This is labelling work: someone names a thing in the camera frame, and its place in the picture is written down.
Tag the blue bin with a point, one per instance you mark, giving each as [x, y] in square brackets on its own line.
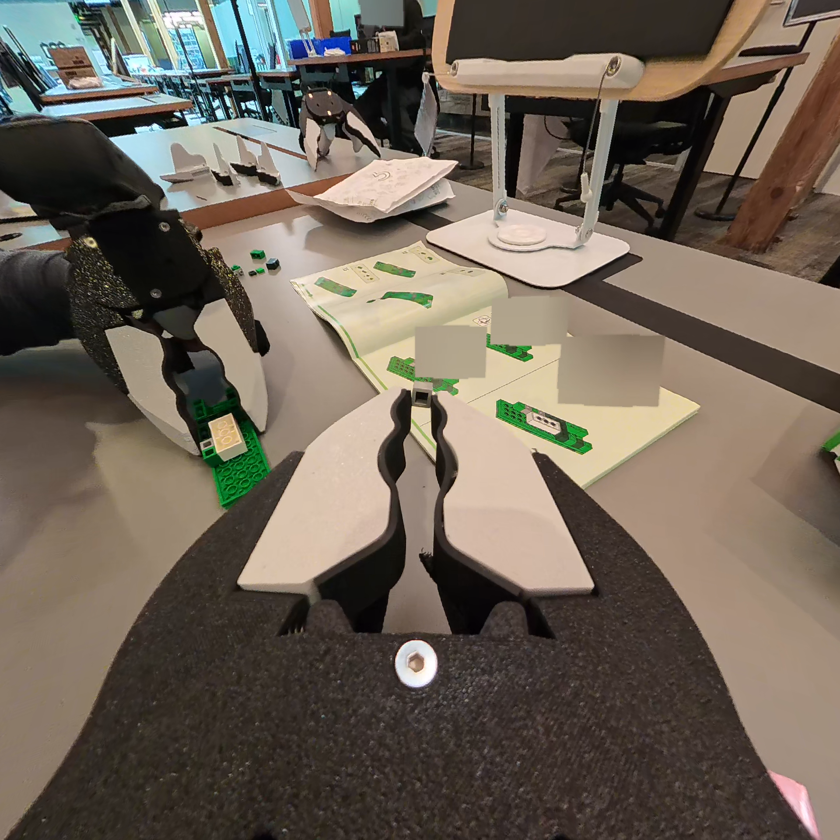
[328, 46]

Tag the green and white brick cluster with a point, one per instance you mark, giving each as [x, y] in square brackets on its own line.
[832, 449]

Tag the dark knit clothing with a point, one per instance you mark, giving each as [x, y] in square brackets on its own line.
[33, 302]

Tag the small grey brick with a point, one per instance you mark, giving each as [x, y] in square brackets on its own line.
[423, 396]

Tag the loose grey finger plate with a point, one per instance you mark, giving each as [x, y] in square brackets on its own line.
[218, 164]
[187, 164]
[244, 154]
[266, 164]

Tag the cardboard box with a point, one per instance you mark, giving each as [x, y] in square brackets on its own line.
[72, 62]

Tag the pink plastic piece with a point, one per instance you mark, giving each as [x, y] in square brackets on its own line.
[794, 800]

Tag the black monitor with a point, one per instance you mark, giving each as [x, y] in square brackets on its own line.
[814, 10]

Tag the white hanging bag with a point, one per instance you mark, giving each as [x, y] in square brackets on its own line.
[428, 118]

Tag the spare black gripper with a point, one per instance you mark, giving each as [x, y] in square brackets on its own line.
[325, 108]

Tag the green instruction booklet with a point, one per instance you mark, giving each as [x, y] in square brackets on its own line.
[394, 289]

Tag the wooden-top desk with black legs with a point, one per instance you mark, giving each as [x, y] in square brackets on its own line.
[754, 65]

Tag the green brick assembly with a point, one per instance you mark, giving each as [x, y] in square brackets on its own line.
[229, 472]

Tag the white paper bag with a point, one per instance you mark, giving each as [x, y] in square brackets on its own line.
[305, 195]
[387, 180]

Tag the white screen stand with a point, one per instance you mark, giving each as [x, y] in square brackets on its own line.
[525, 262]

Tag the dark background desk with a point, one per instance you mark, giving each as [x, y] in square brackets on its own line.
[354, 61]

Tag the person's left forearm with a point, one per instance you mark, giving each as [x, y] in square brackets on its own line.
[65, 164]

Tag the wooden post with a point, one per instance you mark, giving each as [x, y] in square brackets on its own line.
[787, 164]

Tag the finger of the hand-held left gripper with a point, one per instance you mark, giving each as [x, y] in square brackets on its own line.
[141, 377]
[246, 367]

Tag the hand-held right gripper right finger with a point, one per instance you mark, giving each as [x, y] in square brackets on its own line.
[505, 505]

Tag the black office chair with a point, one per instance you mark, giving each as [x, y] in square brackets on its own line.
[630, 131]

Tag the grey desk with wood edge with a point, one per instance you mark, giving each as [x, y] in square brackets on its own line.
[138, 148]

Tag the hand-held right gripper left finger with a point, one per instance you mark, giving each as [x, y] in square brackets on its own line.
[315, 505]

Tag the wooden background desk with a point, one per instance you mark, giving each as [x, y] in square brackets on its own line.
[111, 105]

